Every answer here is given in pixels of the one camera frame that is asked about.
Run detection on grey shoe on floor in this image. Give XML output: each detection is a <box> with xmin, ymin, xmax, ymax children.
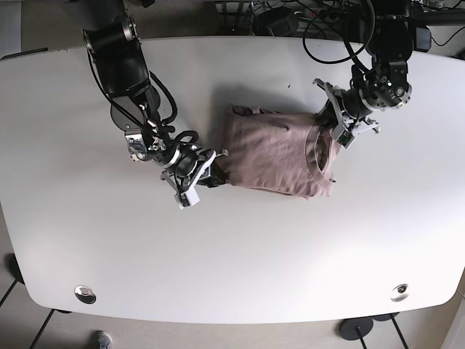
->
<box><xmin>96</xmin><ymin>331</ymin><xmax>113</xmax><ymax>349</ymax></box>

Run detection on left silver table grommet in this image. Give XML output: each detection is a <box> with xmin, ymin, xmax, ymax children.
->
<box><xmin>74</xmin><ymin>285</ymin><xmax>97</xmax><ymax>305</ymax></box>

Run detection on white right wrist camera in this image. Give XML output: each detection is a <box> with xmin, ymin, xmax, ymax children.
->
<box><xmin>175</xmin><ymin>188</ymin><xmax>200</xmax><ymax>209</ymax></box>

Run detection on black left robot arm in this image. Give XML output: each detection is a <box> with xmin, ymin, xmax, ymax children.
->
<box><xmin>313</xmin><ymin>1</ymin><xmax>413</xmax><ymax>148</ymax></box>

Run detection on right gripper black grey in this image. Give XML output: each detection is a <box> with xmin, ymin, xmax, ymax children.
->
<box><xmin>161</xmin><ymin>149</ymin><xmax>228</xmax><ymax>194</ymax></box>

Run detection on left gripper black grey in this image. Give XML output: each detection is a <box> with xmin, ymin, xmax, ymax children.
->
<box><xmin>313</xmin><ymin>79</ymin><xmax>381</xmax><ymax>140</ymax></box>

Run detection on right silver table grommet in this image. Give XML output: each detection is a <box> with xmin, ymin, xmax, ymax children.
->
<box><xmin>389</xmin><ymin>284</ymin><xmax>411</xmax><ymax>302</ymax></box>

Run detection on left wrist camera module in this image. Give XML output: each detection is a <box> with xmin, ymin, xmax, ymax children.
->
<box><xmin>336</xmin><ymin>130</ymin><xmax>355</xmax><ymax>149</ymax></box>

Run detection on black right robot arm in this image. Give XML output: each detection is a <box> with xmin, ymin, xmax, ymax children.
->
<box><xmin>62</xmin><ymin>1</ymin><xmax>226</xmax><ymax>205</ymax></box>

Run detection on silver table grommet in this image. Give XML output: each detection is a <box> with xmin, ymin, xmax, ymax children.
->
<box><xmin>389</xmin><ymin>284</ymin><xmax>411</xmax><ymax>302</ymax></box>
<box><xmin>74</xmin><ymin>285</ymin><xmax>97</xmax><ymax>305</ymax></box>

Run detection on pink mauve T-shirt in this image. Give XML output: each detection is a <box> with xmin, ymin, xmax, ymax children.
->
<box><xmin>218</xmin><ymin>105</ymin><xmax>341</xmax><ymax>198</ymax></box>

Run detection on black round stand base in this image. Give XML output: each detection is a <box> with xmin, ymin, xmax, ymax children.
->
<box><xmin>337</xmin><ymin>317</ymin><xmax>373</xmax><ymax>341</ymax></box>

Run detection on black box under table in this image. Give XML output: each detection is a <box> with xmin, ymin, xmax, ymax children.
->
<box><xmin>252</xmin><ymin>7</ymin><xmax>299</xmax><ymax>36</ymax></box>

